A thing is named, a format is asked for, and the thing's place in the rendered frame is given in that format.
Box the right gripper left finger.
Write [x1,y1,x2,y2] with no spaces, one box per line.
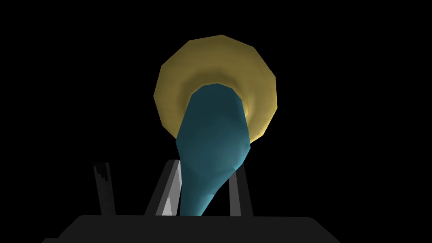
[144,159,183,216]

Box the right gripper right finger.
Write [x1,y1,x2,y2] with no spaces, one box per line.
[229,164,254,217]

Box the yellow and teal door knob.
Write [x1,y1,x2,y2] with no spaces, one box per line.
[153,34,278,216]

